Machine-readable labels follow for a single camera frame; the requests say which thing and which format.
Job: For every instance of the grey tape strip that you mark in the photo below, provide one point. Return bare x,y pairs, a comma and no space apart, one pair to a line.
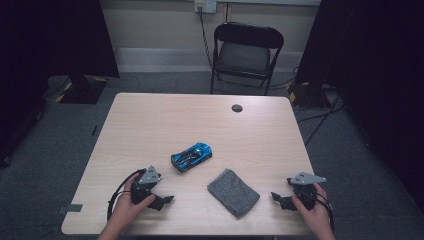
70,208

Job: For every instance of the black folding chair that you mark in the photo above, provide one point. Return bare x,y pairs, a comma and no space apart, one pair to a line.
245,56

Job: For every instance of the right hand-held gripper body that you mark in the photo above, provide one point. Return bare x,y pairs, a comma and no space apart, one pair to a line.
305,180

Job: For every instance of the black stand base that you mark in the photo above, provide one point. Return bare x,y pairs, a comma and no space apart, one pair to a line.
308,96
83,91

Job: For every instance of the person's left hand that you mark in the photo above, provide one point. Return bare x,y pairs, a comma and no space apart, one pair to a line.
123,210

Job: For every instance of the grey cloth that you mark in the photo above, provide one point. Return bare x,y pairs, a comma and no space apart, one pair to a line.
233,193

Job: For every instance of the person's right hand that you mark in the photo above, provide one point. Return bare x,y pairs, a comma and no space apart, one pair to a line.
316,216

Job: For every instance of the black curtain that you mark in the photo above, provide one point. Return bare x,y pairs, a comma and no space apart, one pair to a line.
376,66
50,40

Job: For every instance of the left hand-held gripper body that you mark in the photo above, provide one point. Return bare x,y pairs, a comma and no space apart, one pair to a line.
146,178

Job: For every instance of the blue toy car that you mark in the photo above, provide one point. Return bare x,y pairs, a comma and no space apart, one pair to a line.
191,156

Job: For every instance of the white wall socket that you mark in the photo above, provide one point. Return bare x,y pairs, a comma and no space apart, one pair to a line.
205,6

